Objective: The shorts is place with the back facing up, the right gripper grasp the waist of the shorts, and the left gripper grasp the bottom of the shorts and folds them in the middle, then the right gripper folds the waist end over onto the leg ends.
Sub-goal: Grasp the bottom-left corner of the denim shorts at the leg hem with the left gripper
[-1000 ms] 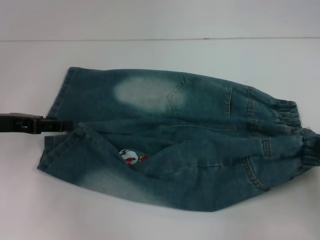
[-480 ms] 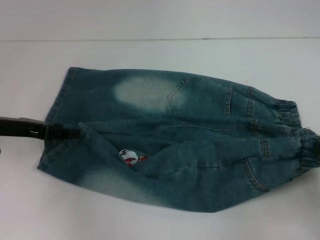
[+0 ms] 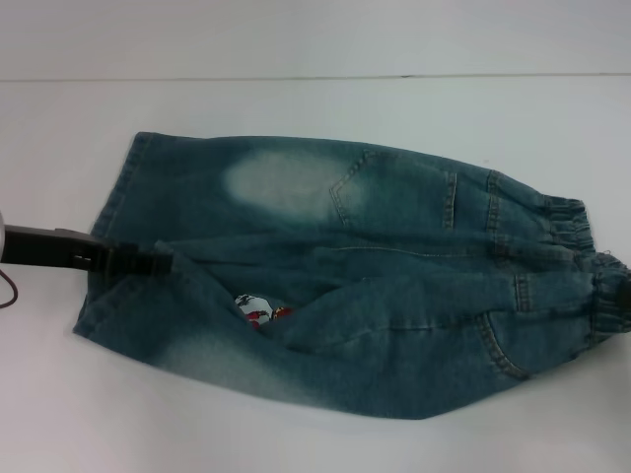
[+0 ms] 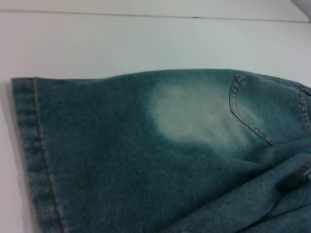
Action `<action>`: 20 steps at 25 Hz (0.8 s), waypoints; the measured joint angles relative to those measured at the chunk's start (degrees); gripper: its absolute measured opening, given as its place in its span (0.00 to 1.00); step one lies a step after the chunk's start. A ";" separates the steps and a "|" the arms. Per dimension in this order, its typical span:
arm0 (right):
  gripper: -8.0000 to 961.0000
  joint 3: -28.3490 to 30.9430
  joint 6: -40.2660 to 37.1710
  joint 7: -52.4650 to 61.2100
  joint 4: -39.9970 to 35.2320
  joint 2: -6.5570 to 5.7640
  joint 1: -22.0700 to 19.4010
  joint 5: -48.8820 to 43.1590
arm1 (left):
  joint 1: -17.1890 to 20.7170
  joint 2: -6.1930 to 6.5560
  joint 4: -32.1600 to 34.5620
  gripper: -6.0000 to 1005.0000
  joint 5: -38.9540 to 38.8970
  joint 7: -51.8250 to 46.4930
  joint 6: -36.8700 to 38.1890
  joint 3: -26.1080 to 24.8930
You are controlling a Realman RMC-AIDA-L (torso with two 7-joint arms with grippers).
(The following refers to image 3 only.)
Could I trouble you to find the blue denim shorts with print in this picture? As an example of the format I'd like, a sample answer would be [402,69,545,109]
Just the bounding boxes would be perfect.
[72,130,631,422]

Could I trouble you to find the left arm cable with connector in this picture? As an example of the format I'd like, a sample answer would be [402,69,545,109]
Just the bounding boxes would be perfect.
[0,267,22,312]

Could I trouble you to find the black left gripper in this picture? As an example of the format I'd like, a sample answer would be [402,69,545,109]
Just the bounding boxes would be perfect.
[4,224,175,277]

